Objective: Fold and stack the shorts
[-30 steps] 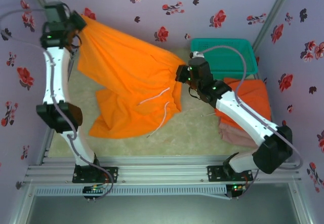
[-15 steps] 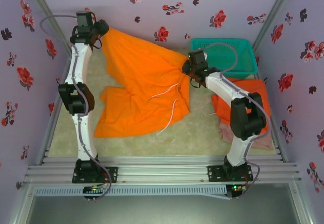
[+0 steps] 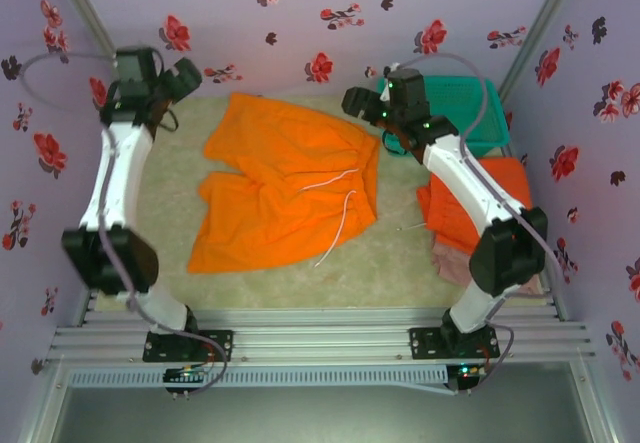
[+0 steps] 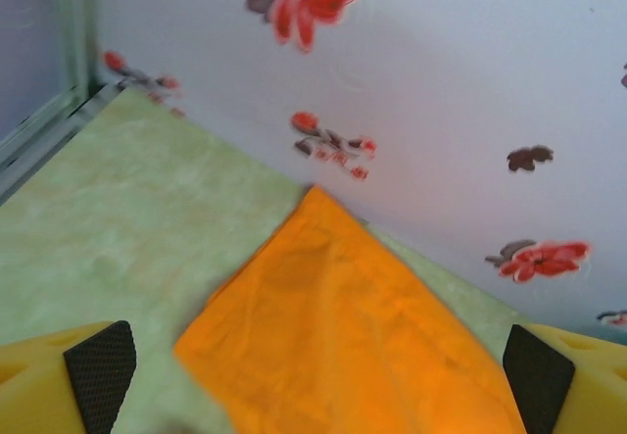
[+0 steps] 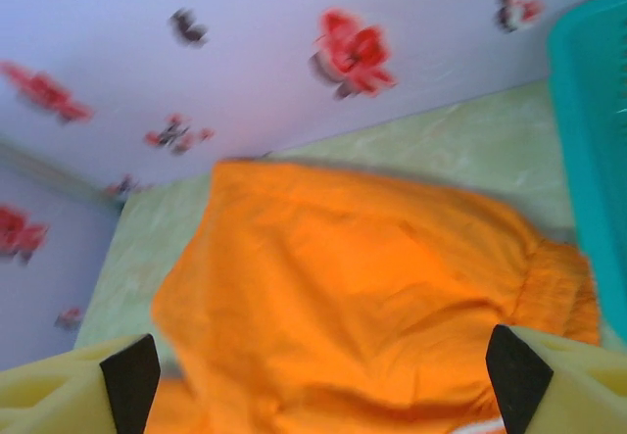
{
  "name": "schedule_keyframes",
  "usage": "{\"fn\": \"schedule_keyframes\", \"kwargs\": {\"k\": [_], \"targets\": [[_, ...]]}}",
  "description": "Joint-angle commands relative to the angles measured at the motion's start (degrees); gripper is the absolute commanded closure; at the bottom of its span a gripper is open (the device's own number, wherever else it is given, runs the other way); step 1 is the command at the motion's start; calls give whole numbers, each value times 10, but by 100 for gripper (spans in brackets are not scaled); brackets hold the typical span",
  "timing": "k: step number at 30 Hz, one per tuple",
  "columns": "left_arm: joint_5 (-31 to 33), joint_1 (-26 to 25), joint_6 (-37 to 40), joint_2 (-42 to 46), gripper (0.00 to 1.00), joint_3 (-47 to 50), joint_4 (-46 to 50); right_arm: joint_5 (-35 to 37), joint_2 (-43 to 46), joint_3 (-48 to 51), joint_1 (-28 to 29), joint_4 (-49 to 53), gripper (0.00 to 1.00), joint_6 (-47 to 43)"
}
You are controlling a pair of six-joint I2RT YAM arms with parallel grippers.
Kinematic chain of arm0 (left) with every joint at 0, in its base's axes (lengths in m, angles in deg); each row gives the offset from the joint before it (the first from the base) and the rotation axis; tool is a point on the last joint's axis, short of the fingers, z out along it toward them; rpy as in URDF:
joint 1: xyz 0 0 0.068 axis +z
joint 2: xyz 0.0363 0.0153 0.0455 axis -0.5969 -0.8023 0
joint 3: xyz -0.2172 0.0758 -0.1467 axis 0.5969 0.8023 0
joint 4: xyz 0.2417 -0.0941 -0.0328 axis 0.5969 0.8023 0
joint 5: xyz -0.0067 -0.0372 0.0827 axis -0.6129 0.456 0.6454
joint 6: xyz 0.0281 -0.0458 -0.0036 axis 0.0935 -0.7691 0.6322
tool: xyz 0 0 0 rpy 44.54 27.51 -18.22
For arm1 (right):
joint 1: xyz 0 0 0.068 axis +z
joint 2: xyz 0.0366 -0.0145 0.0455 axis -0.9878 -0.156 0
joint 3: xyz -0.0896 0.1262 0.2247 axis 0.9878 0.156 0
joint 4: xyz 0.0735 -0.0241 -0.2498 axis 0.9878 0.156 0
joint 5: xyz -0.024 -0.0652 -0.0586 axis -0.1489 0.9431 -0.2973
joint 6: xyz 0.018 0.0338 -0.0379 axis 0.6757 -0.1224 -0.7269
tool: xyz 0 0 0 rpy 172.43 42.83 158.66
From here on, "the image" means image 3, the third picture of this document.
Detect red-orange shorts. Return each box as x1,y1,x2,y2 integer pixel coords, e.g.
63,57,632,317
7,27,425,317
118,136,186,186
397,156,534,257

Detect light orange shorts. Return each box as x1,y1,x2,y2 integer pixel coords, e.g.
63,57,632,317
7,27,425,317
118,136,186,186
187,92,381,275

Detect pink shorts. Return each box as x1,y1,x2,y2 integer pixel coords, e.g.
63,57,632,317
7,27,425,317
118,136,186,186
430,240,544,297

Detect teal plastic basket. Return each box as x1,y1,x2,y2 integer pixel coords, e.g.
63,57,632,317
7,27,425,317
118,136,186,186
376,75,512,157

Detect grey metal panel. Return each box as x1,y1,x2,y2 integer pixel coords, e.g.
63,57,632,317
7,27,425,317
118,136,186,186
49,387,596,443

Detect grey right arm cable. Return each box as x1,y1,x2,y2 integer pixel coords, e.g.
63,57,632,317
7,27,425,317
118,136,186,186
397,52,560,395

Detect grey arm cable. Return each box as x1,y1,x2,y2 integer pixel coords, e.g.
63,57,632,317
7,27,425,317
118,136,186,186
397,52,560,395
20,51,230,395

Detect grey left arm cable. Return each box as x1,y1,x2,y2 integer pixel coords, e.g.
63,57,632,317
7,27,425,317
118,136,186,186
20,51,230,395

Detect aluminium side rail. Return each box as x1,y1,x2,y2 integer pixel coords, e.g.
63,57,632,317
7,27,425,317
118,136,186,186
74,107,151,329
499,140,571,322

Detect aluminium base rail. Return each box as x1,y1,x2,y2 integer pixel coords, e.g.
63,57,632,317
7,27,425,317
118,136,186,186
47,306,596,367

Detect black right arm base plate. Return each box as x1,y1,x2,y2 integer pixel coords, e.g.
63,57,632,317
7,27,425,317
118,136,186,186
408,326,501,362

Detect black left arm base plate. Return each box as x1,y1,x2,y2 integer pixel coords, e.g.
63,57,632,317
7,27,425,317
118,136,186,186
143,329,235,363

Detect white slotted cable duct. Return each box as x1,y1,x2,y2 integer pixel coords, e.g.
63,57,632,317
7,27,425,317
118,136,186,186
67,366,449,389

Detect aluminium lower frame bar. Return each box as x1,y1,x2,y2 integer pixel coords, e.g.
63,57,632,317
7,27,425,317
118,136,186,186
569,360,626,443
14,357,71,443

